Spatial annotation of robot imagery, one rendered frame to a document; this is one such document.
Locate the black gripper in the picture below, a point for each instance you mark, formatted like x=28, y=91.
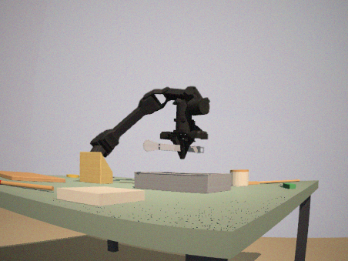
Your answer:
x=178, y=137

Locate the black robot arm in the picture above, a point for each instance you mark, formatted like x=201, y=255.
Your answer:
x=188, y=101

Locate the beige cylinder with orange lid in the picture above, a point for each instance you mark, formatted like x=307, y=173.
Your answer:
x=240, y=177

